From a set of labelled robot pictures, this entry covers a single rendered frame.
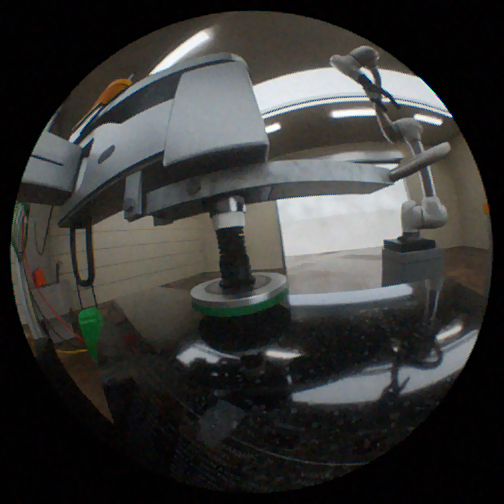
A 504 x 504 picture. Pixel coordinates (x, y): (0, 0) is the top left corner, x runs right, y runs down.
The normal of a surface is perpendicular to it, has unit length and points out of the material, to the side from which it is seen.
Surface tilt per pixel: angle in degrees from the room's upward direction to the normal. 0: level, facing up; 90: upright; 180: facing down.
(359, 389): 0
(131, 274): 90
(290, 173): 90
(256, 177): 90
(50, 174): 90
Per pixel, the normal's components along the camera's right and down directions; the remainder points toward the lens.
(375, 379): -0.14, -0.99
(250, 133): -0.01, 0.05
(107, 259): 0.88, -0.10
